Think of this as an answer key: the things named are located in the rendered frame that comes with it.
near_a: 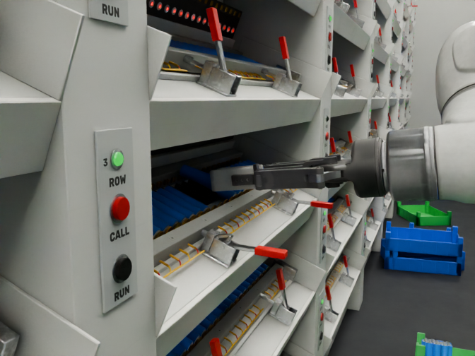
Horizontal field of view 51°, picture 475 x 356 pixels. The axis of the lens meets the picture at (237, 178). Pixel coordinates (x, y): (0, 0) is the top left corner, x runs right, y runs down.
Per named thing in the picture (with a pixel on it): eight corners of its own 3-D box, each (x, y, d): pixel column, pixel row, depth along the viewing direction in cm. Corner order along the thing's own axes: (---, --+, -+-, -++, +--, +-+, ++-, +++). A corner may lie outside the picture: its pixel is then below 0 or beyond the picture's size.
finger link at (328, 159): (340, 185, 64) (339, 187, 63) (257, 191, 67) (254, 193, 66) (337, 155, 64) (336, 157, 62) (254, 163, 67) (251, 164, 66)
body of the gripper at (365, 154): (386, 202, 59) (309, 206, 62) (391, 190, 66) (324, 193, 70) (380, 139, 58) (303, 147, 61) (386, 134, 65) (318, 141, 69)
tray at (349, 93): (361, 111, 158) (380, 70, 154) (321, 119, 102) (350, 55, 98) (305, 87, 164) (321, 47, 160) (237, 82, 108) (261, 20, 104)
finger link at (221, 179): (260, 187, 68) (258, 188, 67) (213, 191, 70) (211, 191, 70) (257, 166, 68) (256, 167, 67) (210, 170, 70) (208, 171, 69)
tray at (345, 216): (357, 227, 164) (375, 190, 160) (317, 293, 109) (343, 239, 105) (302, 200, 170) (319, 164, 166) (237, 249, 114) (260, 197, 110)
